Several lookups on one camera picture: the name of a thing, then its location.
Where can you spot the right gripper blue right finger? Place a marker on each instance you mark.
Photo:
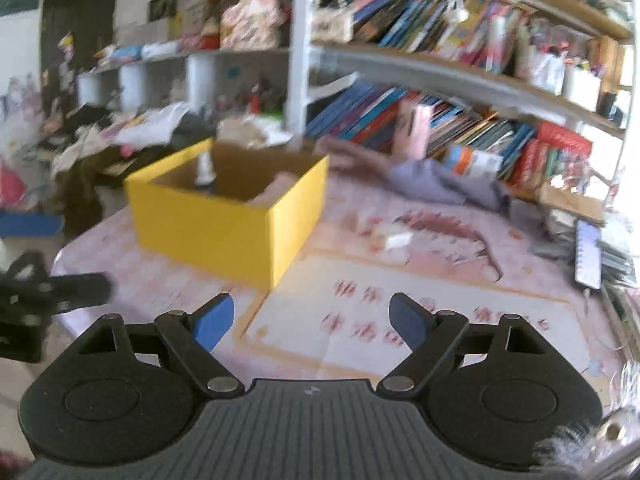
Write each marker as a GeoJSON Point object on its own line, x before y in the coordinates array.
{"type": "Point", "coordinates": [433, 340]}

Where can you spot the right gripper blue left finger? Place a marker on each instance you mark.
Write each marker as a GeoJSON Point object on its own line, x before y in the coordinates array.
{"type": "Point", "coordinates": [190, 340]}

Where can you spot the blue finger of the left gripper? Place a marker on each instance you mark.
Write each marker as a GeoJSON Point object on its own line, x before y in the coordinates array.
{"type": "Point", "coordinates": [65, 293]}

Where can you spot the white eraser block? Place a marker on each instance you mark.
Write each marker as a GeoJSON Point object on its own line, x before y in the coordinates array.
{"type": "Point", "coordinates": [391, 236]}

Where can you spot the pink plush paw toy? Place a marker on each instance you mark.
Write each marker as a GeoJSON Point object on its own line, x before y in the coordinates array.
{"type": "Point", "coordinates": [282, 182]}

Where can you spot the spray bottle with white cap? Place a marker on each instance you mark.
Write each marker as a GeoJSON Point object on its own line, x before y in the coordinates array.
{"type": "Point", "coordinates": [205, 178]}

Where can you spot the pink cartoon desk mat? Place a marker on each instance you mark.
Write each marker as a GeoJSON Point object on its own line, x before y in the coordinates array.
{"type": "Point", "coordinates": [328, 316]}

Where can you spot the yellow cardboard box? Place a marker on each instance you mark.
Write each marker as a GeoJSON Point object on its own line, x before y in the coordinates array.
{"type": "Point", "coordinates": [220, 233]}

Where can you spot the pile of clothes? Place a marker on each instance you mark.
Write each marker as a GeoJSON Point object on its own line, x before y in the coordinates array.
{"type": "Point", "coordinates": [127, 141]}

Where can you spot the purple pink cloth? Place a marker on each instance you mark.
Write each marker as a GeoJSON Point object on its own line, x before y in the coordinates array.
{"type": "Point", "coordinates": [425, 179]}

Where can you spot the orange white small box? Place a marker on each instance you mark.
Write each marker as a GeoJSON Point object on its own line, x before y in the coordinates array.
{"type": "Point", "coordinates": [470, 162]}

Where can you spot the smartphone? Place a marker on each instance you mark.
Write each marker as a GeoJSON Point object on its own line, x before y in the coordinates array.
{"type": "Point", "coordinates": [587, 262]}

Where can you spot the stack of papers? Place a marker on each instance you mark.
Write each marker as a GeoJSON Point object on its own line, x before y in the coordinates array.
{"type": "Point", "coordinates": [620, 265]}

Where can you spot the pink tall box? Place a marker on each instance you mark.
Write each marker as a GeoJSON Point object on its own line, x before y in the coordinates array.
{"type": "Point", "coordinates": [413, 130]}

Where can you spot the red boxed book set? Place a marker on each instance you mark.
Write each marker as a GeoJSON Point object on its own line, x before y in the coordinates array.
{"type": "Point", "coordinates": [550, 151]}

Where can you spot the white bookshelf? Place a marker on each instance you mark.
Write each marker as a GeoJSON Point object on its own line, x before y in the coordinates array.
{"type": "Point", "coordinates": [474, 61]}

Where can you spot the white quilted handbag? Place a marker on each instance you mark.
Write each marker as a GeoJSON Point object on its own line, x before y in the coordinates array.
{"type": "Point", "coordinates": [332, 21]}

